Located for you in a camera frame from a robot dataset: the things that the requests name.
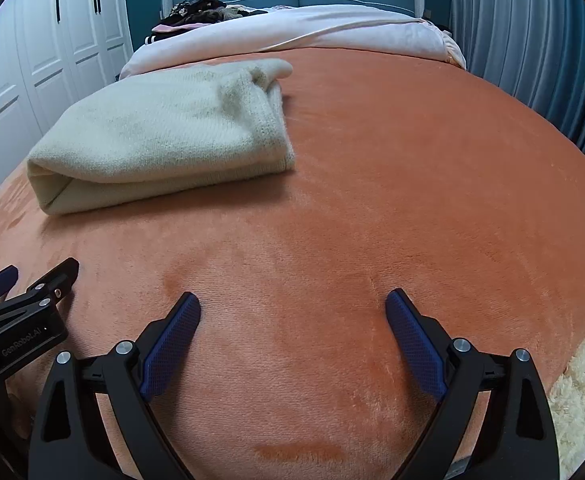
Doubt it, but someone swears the pile of dark clothes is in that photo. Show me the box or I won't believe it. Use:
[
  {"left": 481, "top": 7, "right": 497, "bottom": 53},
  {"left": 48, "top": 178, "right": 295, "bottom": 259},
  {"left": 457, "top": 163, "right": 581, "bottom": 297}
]
[{"left": 145, "top": 0, "right": 273, "bottom": 46}]

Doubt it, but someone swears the grey-blue curtain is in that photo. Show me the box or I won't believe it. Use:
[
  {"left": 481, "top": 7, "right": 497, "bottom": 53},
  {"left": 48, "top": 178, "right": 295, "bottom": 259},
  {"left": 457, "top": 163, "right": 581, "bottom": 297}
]
[{"left": 447, "top": 0, "right": 585, "bottom": 181}]

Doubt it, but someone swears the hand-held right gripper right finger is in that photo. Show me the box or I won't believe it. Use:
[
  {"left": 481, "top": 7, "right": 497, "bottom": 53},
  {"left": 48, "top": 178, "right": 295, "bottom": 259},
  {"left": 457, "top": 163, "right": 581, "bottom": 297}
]
[{"left": 386, "top": 288, "right": 560, "bottom": 480}]

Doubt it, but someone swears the cream fluffy fabric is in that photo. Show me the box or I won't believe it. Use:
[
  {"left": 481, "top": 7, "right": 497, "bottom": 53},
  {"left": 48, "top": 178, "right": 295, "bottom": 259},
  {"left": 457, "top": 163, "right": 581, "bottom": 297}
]
[{"left": 545, "top": 327, "right": 585, "bottom": 480}]

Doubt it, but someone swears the pale pink duvet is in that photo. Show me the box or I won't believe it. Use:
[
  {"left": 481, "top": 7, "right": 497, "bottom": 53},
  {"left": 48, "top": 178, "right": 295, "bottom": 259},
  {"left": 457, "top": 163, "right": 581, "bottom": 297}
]
[{"left": 118, "top": 5, "right": 468, "bottom": 81}]

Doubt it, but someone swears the white wardrobe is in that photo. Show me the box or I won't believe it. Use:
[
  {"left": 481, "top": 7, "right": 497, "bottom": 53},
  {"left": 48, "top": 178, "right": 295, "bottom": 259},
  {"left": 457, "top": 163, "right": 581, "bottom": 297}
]
[{"left": 0, "top": 0, "right": 134, "bottom": 188}]

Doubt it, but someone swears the cream knit cardigan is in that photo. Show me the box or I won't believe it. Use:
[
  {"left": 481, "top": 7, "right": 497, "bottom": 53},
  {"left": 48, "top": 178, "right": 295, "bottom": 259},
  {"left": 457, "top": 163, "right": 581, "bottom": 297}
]
[{"left": 26, "top": 58, "right": 296, "bottom": 216}]

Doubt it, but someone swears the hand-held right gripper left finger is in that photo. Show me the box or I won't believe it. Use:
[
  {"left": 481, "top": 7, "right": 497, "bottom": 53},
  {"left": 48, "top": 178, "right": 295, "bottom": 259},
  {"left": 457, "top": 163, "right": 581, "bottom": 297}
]
[{"left": 28, "top": 291, "right": 202, "bottom": 480}]

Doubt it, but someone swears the orange plush blanket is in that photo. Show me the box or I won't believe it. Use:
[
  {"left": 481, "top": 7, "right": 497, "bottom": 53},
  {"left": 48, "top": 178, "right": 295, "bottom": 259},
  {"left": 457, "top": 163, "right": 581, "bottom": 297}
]
[{"left": 0, "top": 46, "right": 585, "bottom": 480}]

